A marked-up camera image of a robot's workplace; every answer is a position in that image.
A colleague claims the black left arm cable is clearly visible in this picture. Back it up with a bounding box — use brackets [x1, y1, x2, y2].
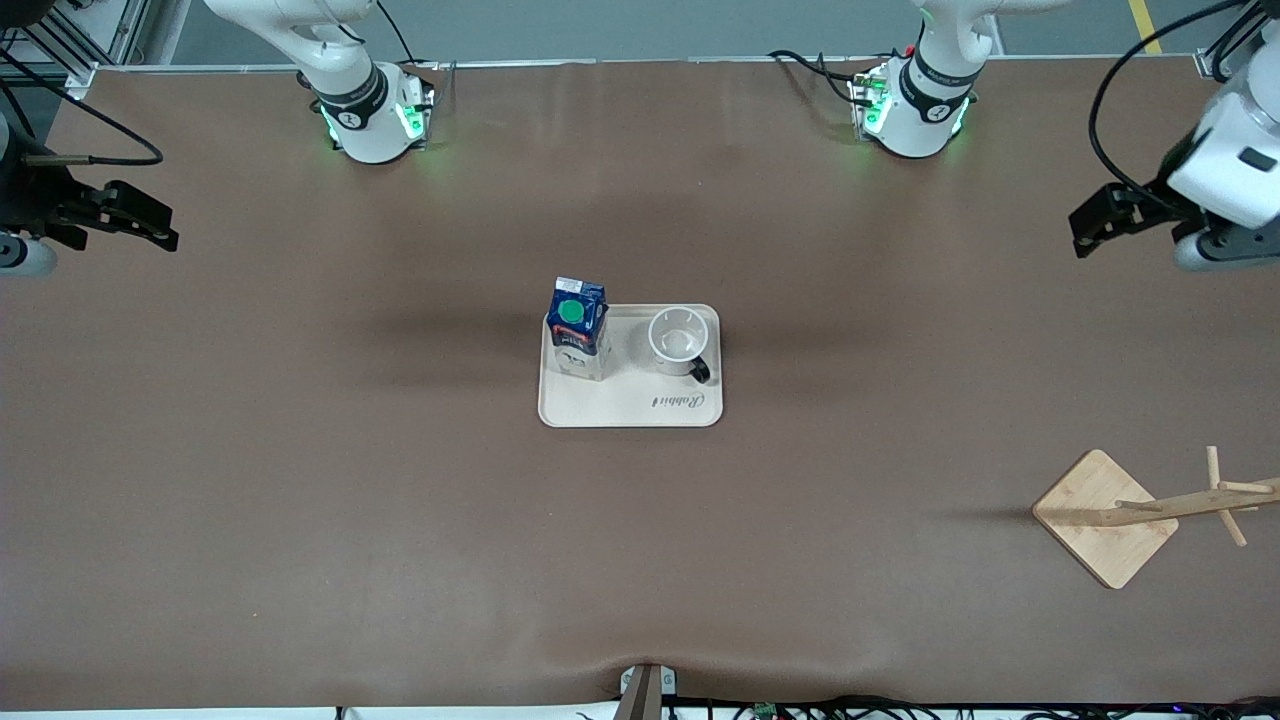
[1089, 0, 1246, 206]

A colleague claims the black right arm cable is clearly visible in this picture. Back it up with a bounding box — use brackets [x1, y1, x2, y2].
[0, 48, 164, 167]

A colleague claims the white smiley mug black handle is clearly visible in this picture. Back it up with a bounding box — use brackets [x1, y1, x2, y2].
[648, 305, 713, 386]

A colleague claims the cream rectangular tray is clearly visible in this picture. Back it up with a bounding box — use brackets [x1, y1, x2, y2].
[538, 304, 724, 429]

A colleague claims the blue milk carton green cap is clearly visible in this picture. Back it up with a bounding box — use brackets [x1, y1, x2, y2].
[546, 277, 610, 383]

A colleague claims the brown table cover mat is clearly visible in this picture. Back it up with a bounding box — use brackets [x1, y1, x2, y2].
[0, 58, 1280, 713]

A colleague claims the aluminium frame profile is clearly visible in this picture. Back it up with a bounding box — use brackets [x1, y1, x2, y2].
[0, 0, 153, 73]
[1194, 0, 1280, 81]

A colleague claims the black base power cable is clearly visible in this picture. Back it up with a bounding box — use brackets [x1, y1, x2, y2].
[768, 50, 863, 103]
[374, 0, 443, 71]

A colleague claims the wooden mug tree stand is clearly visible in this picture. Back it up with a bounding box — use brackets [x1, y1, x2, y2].
[1032, 446, 1280, 591]

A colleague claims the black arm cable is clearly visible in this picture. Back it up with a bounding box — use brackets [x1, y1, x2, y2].
[0, 48, 164, 167]
[1089, 0, 1246, 206]

